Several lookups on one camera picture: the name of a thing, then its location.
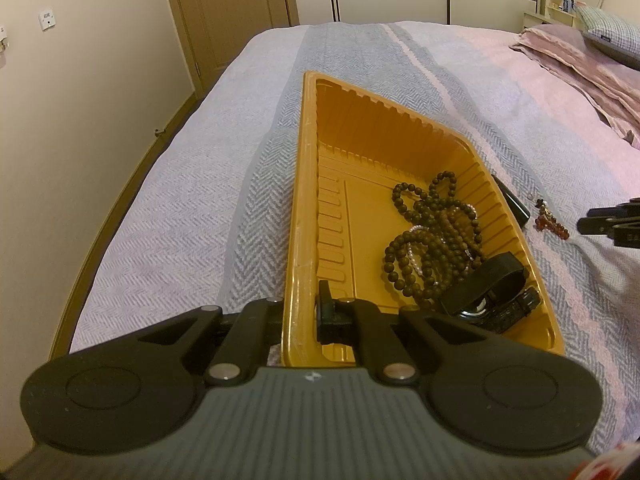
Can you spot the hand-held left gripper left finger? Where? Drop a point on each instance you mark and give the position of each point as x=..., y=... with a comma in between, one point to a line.
x=250, y=332

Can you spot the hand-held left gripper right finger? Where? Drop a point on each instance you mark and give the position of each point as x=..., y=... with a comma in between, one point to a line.
x=325, y=320

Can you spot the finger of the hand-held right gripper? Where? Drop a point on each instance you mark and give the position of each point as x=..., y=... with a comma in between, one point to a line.
x=617, y=210
x=605, y=230

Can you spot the black rectangular case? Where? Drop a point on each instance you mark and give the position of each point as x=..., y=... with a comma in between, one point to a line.
x=514, y=202

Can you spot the black wrist watch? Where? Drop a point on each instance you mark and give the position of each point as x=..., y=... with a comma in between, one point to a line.
x=492, y=272

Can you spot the yellow plastic tray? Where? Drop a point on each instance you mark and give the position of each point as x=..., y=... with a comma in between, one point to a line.
x=370, y=200

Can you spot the folded pink blanket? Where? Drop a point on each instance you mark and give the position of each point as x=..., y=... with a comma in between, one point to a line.
x=585, y=67

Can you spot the checked grey pillow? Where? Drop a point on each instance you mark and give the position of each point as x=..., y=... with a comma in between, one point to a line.
x=612, y=35

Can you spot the red patterned cloth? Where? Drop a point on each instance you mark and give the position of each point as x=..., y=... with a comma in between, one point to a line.
x=607, y=462

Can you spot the brown wooden door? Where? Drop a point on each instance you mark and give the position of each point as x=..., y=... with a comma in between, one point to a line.
x=230, y=15

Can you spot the wall socket with plug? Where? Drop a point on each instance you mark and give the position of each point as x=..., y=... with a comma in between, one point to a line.
x=2, y=45

